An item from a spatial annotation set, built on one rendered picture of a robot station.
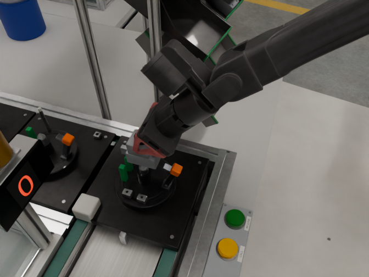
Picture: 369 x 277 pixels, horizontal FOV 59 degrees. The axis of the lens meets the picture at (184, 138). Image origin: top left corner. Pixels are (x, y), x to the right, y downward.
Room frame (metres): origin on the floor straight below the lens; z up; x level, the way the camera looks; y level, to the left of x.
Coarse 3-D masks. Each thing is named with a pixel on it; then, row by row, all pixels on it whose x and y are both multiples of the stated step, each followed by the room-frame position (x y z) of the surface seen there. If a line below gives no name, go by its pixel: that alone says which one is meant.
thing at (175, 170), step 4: (164, 164) 0.39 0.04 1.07; (168, 164) 0.40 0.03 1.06; (176, 164) 0.39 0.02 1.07; (164, 168) 0.38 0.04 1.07; (168, 168) 0.39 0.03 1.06; (172, 168) 0.38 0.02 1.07; (176, 168) 0.38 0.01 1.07; (180, 168) 0.38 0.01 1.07; (172, 172) 0.37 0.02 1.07; (176, 172) 0.37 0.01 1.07; (180, 172) 0.37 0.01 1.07; (168, 176) 0.39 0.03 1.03; (172, 176) 0.38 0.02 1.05; (176, 176) 0.37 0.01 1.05; (168, 180) 0.38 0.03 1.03; (172, 180) 0.38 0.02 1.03; (164, 184) 0.38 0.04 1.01; (168, 184) 0.38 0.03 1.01
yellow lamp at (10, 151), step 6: (0, 132) 0.27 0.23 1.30; (0, 138) 0.26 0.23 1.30; (0, 144) 0.26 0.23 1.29; (6, 144) 0.27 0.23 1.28; (0, 150) 0.25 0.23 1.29; (6, 150) 0.26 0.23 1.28; (0, 156) 0.25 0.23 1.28; (6, 156) 0.25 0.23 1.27; (0, 162) 0.24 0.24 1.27; (6, 162) 0.25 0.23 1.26
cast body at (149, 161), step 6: (132, 132) 0.42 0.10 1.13; (132, 138) 0.41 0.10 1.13; (126, 144) 0.39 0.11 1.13; (132, 144) 0.39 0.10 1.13; (144, 144) 0.39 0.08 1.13; (126, 150) 0.41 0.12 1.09; (126, 156) 0.39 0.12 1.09; (132, 156) 0.39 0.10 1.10; (138, 156) 0.39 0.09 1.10; (144, 156) 0.38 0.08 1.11; (150, 156) 0.39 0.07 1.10; (132, 162) 0.39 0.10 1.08; (138, 162) 0.39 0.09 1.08; (144, 162) 0.38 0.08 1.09; (150, 162) 0.38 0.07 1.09; (156, 162) 0.38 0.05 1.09
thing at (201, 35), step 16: (128, 0) 0.66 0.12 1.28; (144, 0) 0.64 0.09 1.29; (160, 0) 0.62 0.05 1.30; (176, 0) 0.73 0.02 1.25; (192, 0) 0.73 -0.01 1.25; (176, 16) 0.68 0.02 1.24; (192, 16) 0.70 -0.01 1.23; (208, 16) 0.71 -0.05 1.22; (176, 32) 0.61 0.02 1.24; (192, 32) 0.65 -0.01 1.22; (208, 32) 0.67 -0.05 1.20; (224, 32) 0.69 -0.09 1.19; (192, 48) 0.59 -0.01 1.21; (208, 48) 0.62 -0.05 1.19
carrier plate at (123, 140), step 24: (120, 144) 0.52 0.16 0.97; (192, 168) 0.45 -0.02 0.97; (96, 192) 0.38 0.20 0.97; (192, 192) 0.39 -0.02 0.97; (96, 216) 0.32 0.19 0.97; (120, 216) 0.32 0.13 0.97; (144, 216) 0.33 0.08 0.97; (168, 216) 0.33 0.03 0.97; (144, 240) 0.28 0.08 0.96; (168, 240) 0.27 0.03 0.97
